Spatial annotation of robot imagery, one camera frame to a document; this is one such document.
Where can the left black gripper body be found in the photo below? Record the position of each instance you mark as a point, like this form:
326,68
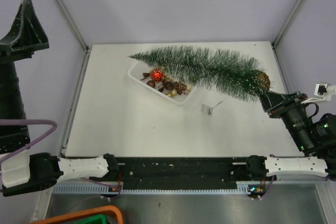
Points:
12,104

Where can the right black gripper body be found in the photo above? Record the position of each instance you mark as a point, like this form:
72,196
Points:
296,120

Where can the small green christmas tree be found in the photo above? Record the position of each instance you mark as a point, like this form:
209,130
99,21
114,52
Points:
227,71

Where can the white plastic basket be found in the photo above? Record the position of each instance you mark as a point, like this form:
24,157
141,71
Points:
177,92

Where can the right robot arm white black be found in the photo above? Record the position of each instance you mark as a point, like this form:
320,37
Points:
316,140

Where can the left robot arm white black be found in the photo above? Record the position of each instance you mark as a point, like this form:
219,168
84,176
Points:
22,172

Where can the red glitter bauble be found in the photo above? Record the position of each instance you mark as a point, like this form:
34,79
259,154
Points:
157,75

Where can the orange plastic crate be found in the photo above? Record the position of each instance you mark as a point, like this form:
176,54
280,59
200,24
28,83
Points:
108,210

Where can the green plastic crate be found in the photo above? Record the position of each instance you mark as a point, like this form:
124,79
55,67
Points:
96,219

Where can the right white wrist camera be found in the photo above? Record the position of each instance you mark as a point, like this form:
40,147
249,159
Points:
323,91

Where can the grey cable duct strip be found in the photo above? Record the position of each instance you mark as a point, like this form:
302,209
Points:
92,189

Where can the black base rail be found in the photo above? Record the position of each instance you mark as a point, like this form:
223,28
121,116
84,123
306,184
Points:
185,172

